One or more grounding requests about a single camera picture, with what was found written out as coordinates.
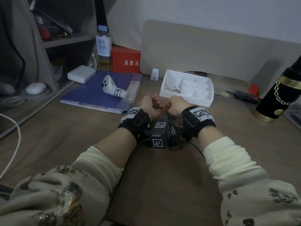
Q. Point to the person's left hand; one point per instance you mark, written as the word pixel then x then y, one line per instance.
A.
pixel 150 107

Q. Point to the person's right hand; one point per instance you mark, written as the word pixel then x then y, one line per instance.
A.
pixel 180 105

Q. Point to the pile of silver paper clips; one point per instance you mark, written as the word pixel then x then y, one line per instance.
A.
pixel 175 118

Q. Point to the small heap of paper clips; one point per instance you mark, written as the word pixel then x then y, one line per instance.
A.
pixel 172 88

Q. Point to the white compartment organizer tray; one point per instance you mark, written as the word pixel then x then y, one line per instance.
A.
pixel 200 98

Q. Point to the person's left forearm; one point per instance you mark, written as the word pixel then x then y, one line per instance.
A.
pixel 77 185

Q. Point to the person's right forearm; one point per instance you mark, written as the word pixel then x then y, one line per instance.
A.
pixel 242 181

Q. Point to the small white stand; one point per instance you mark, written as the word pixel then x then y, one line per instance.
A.
pixel 154 74

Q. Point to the flat gold strip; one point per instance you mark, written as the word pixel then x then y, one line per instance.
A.
pixel 220 93

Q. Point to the white handheld controller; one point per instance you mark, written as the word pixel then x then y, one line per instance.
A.
pixel 109 84

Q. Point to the orange ribbed box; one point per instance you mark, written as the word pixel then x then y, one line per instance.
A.
pixel 125 58

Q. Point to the blue document folder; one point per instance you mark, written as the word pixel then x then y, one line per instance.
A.
pixel 89 94

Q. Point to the black screwdriver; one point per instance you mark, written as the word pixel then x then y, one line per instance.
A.
pixel 242 96

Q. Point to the beige desk divider panel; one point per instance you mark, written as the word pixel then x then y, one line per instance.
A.
pixel 211 49

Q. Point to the tea bottle with blue cap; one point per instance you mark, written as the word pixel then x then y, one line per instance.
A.
pixel 104 47

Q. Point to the small red object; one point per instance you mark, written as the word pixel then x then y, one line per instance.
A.
pixel 254 89

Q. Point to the white flat adapter box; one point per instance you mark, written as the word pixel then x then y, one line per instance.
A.
pixel 81 74

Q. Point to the clear plastic bag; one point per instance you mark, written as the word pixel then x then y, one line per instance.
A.
pixel 56 72

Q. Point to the grey shelf unit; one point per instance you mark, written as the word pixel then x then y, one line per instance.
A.
pixel 68 42

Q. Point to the clear plastic case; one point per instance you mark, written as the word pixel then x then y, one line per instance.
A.
pixel 294 117

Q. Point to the white computer mouse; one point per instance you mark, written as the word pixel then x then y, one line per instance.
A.
pixel 36 88

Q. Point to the red pouch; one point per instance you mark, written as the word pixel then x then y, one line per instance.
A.
pixel 44 34

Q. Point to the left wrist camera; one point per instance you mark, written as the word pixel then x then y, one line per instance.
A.
pixel 160 134

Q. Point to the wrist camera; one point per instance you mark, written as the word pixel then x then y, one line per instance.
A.
pixel 160 134
pixel 176 138

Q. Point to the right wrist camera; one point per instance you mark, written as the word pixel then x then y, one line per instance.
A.
pixel 176 138

